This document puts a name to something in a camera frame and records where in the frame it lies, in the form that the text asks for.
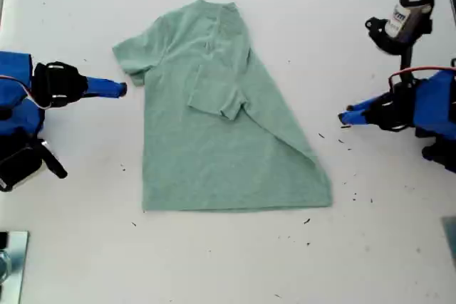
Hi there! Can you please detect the green t-shirt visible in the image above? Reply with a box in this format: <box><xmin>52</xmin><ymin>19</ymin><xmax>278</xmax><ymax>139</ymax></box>
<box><xmin>112</xmin><ymin>0</ymin><xmax>333</xmax><ymax>214</ymax></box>

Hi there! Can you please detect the large steel plate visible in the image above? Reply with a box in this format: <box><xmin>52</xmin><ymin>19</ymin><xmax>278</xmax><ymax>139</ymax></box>
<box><xmin>0</xmin><ymin>231</ymin><xmax>29</xmax><ymax>304</ymax></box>

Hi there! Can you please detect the arm red white wire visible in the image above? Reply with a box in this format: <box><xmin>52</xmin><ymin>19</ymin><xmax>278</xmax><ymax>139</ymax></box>
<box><xmin>388</xmin><ymin>65</ymin><xmax>456</xmax><ymax>88</ymax></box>
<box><xmin>0</xmin><ymin>74</ymin><xmax>51</xmax><ymax>110</ymax></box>

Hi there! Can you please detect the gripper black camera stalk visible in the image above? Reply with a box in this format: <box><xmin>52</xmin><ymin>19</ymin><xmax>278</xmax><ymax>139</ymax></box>
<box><xmin>365</xmin><ymin>16</ymin><xmax>434</xmax><ymax>85</ymax></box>
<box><xmin>35</xmin><ymin>138</ymin><xmax>68</xmax><ymax>180</ymax></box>

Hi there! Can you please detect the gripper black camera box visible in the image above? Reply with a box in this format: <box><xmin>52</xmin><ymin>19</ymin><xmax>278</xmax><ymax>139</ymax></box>
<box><xmin>386</xmin><ymin>0</ymin><xmax>436</xmax><ymax>40</ymax></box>
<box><xmin>0</xmin><ymin>142</ymin><xmax>46</xmax><ymax>193</ymax></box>

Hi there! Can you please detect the steel post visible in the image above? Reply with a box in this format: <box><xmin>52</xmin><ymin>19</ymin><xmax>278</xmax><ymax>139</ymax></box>
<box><xmin>0</xmin><ymin>250</ymin><xmax>12</xmax><ymax>283</ymax></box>

